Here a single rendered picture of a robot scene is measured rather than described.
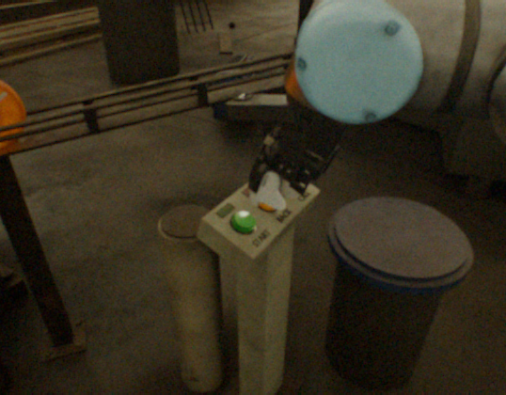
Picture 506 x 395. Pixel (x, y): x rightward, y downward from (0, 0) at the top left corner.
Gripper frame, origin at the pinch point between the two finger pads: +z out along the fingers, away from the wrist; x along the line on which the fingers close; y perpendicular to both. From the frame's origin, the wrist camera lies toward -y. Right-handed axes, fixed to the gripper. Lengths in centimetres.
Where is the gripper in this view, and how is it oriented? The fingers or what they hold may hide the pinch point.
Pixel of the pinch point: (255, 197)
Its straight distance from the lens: 63.7
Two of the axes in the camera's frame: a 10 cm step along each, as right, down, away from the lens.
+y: 7.8, 5.7, -2.5
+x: 5.6, -4.6, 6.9
